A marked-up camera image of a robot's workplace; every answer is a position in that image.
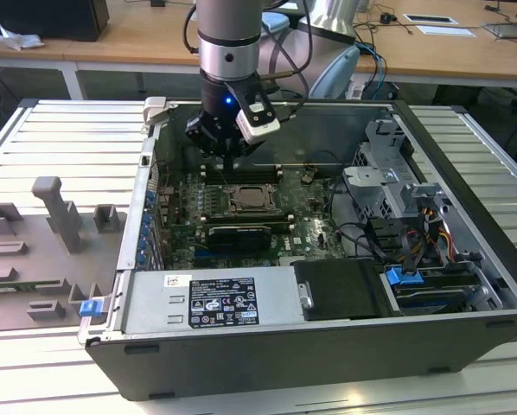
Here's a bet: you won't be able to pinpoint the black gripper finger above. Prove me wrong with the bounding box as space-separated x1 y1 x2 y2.
232 142 260 172
184 114 233 172

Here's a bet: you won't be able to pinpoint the black RAM slot bank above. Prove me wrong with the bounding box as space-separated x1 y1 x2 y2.
201 214 297 228
201 163 284 183

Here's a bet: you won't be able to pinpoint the grey case corner latch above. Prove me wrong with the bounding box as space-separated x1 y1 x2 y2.
142 95 169 127

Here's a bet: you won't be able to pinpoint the black graphics card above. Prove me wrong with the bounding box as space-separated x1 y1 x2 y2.
206 222 271 254

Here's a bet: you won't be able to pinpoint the long wooden desk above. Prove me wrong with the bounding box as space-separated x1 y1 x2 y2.
0 0 517 101

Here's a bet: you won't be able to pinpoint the green motherboard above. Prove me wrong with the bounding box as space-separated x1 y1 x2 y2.
163 166 350 271

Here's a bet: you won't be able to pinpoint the pale blue teach pendant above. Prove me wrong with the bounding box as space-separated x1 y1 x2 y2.
308 44 362 99

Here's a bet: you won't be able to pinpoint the grey metal drive cage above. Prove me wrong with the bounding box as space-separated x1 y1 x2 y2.
342 118 450 222

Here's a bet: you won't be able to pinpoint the black plastic shroud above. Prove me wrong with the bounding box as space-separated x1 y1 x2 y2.
291 259 392 322

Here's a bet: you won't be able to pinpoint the silver power supply unit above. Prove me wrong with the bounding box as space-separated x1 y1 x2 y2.
122 264 314 336

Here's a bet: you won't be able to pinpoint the black computer tower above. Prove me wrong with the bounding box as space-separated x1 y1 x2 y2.
0 0 111 42

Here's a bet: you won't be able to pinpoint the crumpled clear plastic wrap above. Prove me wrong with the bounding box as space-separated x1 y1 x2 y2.
0 23 44 51

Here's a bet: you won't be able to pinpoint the blue disk carrier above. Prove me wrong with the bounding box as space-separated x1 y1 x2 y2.
386 266 422 287

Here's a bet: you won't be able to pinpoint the blue case latch clip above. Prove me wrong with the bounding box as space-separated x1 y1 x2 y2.
79 300 102 319

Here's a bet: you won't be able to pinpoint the black open PC case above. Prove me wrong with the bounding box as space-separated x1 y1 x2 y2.
77 95 517 401

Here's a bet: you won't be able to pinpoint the grey parts rack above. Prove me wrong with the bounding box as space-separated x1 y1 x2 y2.
0 175 128 334

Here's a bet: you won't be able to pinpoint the silver desk grommet plate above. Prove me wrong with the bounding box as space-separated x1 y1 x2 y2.
402 12 459 25

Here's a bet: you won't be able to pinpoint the white paper sheet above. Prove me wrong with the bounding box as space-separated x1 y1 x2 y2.
415 24 478 38

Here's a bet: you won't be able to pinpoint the dark disk drive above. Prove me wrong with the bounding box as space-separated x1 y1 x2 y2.
392 284 468 316

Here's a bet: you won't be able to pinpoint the clear flat tray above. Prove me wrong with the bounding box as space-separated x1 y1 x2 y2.
482 18 517 42

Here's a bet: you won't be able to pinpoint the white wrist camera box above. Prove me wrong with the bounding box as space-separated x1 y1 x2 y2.
235 101 283 146

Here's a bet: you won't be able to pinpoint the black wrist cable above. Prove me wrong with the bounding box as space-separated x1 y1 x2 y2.
182 0 314 120

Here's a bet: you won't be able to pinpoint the black looped wire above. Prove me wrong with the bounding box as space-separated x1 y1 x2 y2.
332 220 386 265

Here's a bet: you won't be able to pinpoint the blue hanging cable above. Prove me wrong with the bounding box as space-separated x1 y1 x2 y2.
361 42 388 86

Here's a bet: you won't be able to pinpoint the black flat disk wire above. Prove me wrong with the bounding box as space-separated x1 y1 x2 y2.
401 231 418 278

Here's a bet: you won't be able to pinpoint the orange yellow power wires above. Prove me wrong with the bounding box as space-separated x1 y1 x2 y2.
407 207 453 261

